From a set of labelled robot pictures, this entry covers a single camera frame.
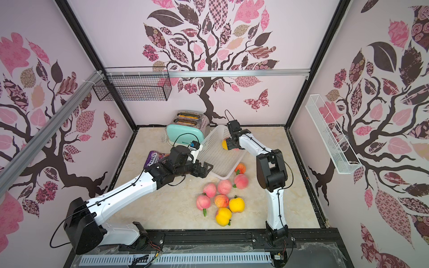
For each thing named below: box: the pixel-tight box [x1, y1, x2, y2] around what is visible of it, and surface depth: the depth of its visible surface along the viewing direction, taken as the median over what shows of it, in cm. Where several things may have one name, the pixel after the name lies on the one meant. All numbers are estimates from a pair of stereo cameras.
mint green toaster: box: [165, 109, 211, 148], surface depth 102 cm
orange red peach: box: [234, 162, 247, 174], surface depth 94 cm
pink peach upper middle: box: [217, 179, 232, 195], surface depth 85 cm
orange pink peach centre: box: [214, 194, 230, 208], surface depth 82 cm
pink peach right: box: [234, 173, 249, 190], surface depth 89 cm
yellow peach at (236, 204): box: [228, 194, 246, 213], surface depth 81 cm
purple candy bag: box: [143, 150, 170, 169], surface depth 102 cm
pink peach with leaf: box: [196, 194, 211, 218], surface depth 81 cm
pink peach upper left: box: [203, 182, 217, 198], surface depth 85 cm
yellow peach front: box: [215, 207, 232, 227], surface depth 77 cm
